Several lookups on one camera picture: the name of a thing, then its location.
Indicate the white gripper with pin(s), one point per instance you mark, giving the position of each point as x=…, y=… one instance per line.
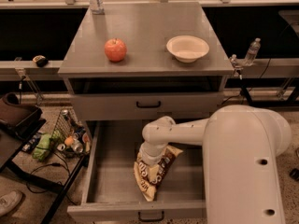
x=147, y=158

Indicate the white shoe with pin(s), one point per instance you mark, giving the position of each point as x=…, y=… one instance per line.
x=9, y=201

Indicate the black tape measure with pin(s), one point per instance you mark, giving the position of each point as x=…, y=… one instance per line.
x=40, y=61

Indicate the wire basket with cans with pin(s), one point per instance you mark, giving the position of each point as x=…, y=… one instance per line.
x=69, y=137

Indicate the brown bag on table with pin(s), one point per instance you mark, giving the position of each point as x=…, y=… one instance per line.
x=16, y=119

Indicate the black stand leg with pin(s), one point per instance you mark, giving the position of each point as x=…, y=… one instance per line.
x=244, y=89

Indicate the open grey bottom drawer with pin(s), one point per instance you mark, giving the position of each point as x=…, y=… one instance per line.
x=110, y=191

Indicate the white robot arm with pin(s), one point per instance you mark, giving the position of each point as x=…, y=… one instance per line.
x=240, y=144

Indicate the clear plastic water bottle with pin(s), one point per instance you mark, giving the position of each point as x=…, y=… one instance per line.
x=252, y=52

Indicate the grey drawer cabinet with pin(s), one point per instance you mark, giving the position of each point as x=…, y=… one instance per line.
x=148, y=67

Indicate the brown sea salt chip bag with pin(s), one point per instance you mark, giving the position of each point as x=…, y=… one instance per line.
x=150, y=177

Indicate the black object on floor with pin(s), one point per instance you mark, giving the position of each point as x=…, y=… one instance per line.
x=294, y=174

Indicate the green chip bag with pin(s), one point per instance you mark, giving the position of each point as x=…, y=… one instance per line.
x=42, y=150

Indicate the red apple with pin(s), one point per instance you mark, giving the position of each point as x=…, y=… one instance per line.
x=115, y=50

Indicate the closed grey upper drawer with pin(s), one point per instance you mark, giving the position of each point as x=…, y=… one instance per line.
x=145, y=106

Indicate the white paper bowl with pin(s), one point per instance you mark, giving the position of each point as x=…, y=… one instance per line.
x=187, y=48

